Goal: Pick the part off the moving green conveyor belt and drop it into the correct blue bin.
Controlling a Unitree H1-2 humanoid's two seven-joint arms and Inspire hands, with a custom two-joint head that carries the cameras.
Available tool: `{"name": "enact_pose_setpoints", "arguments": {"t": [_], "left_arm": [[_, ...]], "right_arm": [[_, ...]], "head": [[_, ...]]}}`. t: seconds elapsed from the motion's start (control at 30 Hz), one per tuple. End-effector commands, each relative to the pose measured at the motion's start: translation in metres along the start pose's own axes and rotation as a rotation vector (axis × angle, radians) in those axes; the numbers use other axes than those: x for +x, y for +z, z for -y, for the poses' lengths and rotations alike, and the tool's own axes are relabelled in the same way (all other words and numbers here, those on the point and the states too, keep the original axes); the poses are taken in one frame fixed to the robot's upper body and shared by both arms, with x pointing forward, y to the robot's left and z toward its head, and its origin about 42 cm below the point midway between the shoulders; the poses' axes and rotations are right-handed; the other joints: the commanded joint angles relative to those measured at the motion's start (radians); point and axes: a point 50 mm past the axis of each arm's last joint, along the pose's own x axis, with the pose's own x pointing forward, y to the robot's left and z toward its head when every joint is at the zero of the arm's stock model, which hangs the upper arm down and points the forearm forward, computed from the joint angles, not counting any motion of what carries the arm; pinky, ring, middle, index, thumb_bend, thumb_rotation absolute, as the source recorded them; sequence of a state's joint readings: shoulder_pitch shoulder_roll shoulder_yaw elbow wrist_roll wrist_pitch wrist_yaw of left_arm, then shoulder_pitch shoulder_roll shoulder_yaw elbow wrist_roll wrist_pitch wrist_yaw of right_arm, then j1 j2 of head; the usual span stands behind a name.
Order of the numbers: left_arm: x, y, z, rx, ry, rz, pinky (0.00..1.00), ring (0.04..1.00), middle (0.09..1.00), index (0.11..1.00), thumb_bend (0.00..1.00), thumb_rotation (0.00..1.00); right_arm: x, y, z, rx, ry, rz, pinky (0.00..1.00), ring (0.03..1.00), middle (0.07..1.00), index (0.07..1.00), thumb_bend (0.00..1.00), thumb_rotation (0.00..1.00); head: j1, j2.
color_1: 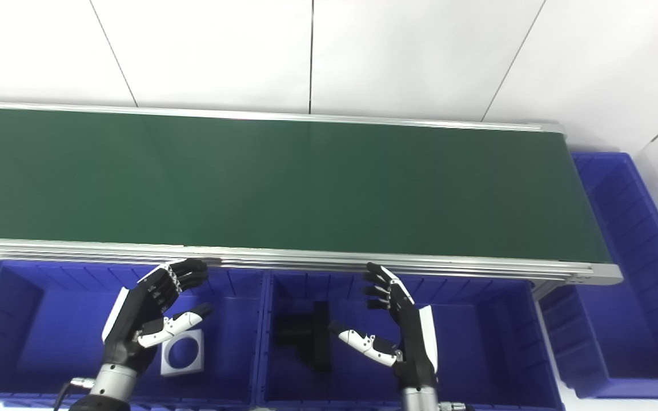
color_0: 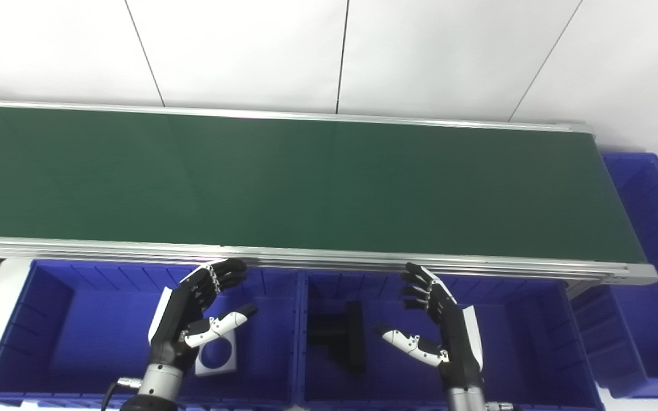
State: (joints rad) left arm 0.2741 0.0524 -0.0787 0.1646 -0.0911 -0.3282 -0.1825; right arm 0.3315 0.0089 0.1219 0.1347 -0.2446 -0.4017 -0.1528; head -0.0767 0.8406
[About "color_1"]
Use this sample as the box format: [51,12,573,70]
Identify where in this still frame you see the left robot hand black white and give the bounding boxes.
[101,258,214,377]

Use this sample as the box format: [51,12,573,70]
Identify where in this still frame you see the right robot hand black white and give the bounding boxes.
[329,262,439,392]

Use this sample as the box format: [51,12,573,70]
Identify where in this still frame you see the blue plastic bin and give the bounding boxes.
[258,269,564,411]
[537,151,658,400]
[0,260,267,409]

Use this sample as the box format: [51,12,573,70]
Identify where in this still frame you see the white square part with hole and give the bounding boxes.
[161,328,205,377]

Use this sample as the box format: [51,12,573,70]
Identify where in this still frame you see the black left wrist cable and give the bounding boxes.
[54,377,95,411]

